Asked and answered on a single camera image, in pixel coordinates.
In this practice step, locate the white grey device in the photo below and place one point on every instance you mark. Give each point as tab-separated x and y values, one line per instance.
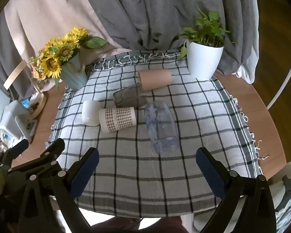
13	116

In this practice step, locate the checked grey tablecloth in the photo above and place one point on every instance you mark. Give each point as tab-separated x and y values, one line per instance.
135	174

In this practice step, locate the grey white cloth pile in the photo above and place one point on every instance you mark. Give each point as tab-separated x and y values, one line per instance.
287	203

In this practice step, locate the blue-grey ribbed vase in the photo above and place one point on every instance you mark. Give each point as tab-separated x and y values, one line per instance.
74	74

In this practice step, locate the white hoop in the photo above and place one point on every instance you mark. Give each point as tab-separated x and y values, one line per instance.
282	87

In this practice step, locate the light wooden strip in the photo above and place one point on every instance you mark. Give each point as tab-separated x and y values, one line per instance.
14	74

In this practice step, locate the pink curtain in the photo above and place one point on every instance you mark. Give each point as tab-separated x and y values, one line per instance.
55	9

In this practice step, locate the grey-green glass cup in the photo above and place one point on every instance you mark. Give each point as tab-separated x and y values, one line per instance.
127	98

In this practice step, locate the round wooden stand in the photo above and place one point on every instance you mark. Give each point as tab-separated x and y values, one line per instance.
40	104

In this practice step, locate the sunflower bouquet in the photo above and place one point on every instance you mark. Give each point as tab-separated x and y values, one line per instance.
55	53

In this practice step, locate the tan pink cup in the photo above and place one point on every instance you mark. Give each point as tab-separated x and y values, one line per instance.
155	79

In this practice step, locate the clear glass cup blue print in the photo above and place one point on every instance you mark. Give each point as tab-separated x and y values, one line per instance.
160	126

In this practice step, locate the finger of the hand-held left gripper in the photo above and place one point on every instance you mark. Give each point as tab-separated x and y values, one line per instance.
18	148
52	151

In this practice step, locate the grey curtain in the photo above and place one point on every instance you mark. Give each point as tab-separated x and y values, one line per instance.
160	9

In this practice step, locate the white cup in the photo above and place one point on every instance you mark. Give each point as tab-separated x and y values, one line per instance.
90	112

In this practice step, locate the white plant pot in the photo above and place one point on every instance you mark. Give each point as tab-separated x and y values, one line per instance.
203	59

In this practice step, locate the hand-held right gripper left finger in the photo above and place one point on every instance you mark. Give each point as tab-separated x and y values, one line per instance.
84	174

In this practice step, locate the checked pattern paper cup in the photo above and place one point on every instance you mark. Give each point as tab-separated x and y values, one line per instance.
117	119

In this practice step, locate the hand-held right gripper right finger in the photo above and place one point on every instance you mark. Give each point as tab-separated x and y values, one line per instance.
211	174

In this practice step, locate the green leafy plant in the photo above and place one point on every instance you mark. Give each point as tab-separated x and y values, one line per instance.
208	30

